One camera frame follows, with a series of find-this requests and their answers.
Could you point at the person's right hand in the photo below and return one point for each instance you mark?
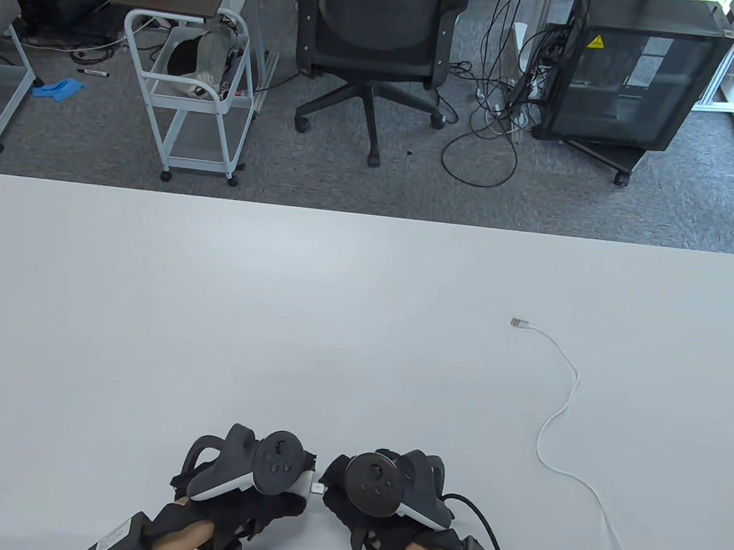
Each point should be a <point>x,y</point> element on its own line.
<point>379,533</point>

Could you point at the person's left hand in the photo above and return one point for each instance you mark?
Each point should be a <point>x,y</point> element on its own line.
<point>230,515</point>

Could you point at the person's right fingers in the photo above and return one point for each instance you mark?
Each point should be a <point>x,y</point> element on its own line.
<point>331,481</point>

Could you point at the person's left fingers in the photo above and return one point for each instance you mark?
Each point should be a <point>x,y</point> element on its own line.
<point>305,475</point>

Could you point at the small white plug adapter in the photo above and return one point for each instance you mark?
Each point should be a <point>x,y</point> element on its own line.
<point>317,488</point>

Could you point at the person's left forearm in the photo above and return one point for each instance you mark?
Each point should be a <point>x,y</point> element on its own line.
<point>178,547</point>

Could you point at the black and white left controller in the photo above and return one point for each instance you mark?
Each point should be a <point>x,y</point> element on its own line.
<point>255,466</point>

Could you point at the black and white controller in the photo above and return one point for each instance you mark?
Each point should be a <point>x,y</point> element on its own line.
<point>255,466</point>
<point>394,484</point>

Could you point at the black and white right controller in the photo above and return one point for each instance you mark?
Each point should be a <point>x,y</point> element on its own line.
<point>394,484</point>

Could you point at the white rolling cart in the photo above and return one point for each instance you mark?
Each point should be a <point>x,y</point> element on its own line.
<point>182,131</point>

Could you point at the white power strip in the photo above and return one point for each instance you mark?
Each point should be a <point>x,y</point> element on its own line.
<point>501,109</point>

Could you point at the black wheeled case stand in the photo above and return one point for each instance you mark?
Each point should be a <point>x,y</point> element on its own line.
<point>605,157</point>

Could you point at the white and black headset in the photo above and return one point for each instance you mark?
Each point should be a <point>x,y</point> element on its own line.
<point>199,61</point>

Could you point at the black office chair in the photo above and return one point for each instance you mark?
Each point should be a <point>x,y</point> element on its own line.
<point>373,27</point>

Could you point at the black marker pen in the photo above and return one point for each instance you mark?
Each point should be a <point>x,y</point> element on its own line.
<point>92,72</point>

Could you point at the blue cloth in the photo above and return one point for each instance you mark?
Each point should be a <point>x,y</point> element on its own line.
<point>59,88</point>

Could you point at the black computer case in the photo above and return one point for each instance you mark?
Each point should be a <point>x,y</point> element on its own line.
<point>637,74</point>

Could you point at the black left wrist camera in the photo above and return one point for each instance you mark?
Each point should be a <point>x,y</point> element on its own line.
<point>116,540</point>

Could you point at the aluminium frame post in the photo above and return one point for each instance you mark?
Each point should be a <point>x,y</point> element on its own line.
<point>724,57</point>

